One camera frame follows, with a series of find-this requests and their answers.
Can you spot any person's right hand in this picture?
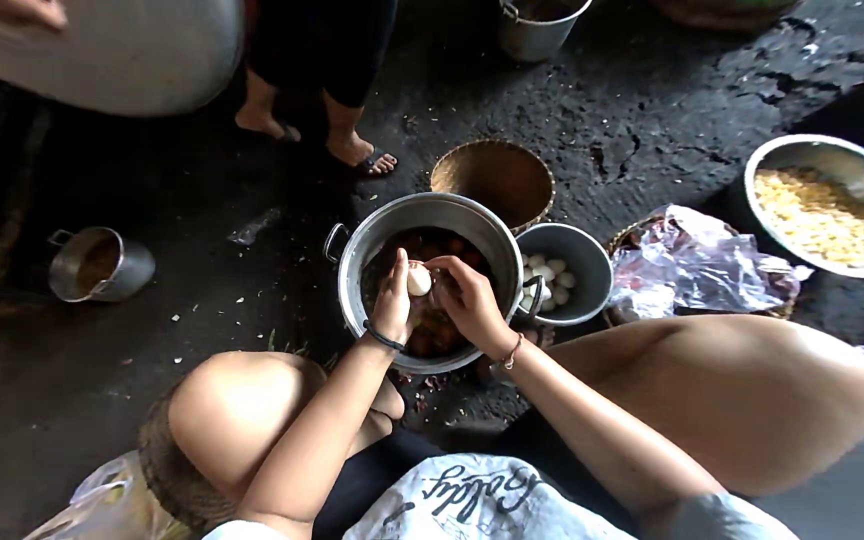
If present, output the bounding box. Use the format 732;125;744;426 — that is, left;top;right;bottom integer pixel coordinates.
424;255;517;361

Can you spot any person's left hand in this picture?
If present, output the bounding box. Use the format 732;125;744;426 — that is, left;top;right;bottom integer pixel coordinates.
369;248;433;348

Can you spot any person's right forearm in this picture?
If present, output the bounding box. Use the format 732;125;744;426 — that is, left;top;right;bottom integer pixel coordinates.
493;333;729;526

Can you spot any person's left forearm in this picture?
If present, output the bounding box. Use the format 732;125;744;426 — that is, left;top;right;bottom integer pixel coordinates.
235;330;405;540

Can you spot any large silver metal pot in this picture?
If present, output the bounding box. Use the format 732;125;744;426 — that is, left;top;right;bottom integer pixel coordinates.
323;192;546;375

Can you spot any pile of brown eggs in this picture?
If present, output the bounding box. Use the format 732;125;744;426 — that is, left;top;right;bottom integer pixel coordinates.
402;234;487;360

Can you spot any heap of boiled eggs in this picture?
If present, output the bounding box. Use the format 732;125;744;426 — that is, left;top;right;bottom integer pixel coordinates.
519;252;577;313

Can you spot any round brown woven basket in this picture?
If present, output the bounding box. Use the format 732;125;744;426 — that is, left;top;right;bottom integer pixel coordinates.
430;138;556;235

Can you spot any grey metal pot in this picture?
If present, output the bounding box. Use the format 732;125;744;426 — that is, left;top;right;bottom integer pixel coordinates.
514;222;615;327

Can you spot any clear plastic scrap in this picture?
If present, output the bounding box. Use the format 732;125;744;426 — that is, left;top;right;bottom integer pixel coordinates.
227;207;282;246

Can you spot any person's body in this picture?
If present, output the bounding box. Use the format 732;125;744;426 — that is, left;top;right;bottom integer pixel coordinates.
202;426;801;540

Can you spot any silver metal bucket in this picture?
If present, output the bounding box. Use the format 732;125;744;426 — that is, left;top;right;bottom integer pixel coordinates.
498;0;594;63

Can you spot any clear crumpled plastic bag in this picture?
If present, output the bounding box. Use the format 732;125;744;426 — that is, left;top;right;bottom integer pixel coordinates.
609;204;815;322

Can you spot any brown woven round container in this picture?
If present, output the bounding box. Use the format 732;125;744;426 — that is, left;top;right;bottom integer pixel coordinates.
138;381;240;536

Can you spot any woven basket with dark rim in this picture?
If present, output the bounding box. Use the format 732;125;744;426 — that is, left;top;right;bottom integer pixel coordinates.
604;214;799;328

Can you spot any large round grey metal basin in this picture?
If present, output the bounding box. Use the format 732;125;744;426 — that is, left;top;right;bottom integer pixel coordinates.
0;0;246;118

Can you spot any heap of yellow food pieces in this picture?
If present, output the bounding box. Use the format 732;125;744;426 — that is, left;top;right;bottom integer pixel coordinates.
754;168;864;268

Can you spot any yellowish translucent plastic bag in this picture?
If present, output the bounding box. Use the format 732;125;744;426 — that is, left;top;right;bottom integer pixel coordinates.
22;450;192;540

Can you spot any wide silver metal bowl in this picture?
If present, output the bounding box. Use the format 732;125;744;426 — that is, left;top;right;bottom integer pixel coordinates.
744;134;864;279

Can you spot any small silver two-handled pot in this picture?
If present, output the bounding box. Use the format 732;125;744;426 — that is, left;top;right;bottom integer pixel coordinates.
48;227;156;304

